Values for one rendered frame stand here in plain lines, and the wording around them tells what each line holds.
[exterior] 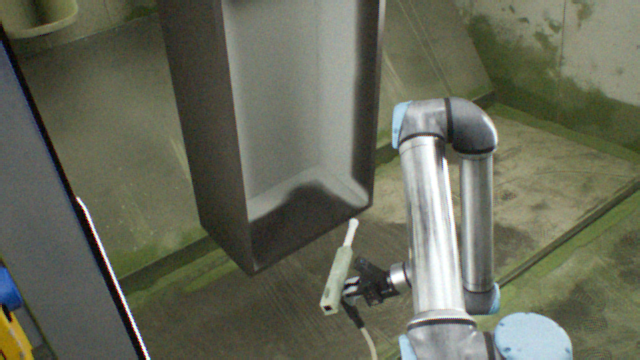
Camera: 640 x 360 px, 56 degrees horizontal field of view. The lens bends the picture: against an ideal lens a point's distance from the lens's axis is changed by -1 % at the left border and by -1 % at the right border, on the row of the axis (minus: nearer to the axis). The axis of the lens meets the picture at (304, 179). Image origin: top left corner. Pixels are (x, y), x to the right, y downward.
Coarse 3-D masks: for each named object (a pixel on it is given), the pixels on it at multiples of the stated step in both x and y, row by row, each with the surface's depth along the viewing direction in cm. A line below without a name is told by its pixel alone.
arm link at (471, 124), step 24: (456, 120) 149; (480, 120) 150; (456, 144) 154; (480, 144) 151; (480, 168) 155; (480, 192) 158; (480, 216) 161; (480, 240) 164; (480, 264) 168; (480, 288) 171; (480, 312) 175
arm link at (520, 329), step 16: (512, 320) 125; (528, 320) 125; (544, 320) 124; (496, 336) 122; (512, 336) 121; (528, 336) 121; (544, 336) 121; (560, 336) 121; (496, 352) 121; (512, 352) 118; (528, 352) 118; (544, 352) 118; (560, 352) 117
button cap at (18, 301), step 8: (0, 272) 65; (0, 280) 64; (8, 280) 64; (0, 288) 64; (8, 288) 64; (0, 296) 64; (8, 296) 64; (16, 296) 65; (8, 304) 64; (16, 304) 65
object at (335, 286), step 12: (348, 240) 217; (348, 252) 210; (336, 264) 205; (348, 264) 207; (336, 276) 198; (336, 288) 193; (324, 300) 190; (336, 300) 190; (336, 312) 189; (348, 312) 202; (360, 324) 204
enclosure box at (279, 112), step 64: (192, 0) 158; (256, 0) 201; (320, 0) 215; (384, 0) 188; (192, 64) 177; (256, 64) 215; (320, 64) 232; (192, 128) 200; (256, 128) 232; (320, 128) 253; (256, 192) 251; (320, 192) 253; (256, 256) 227
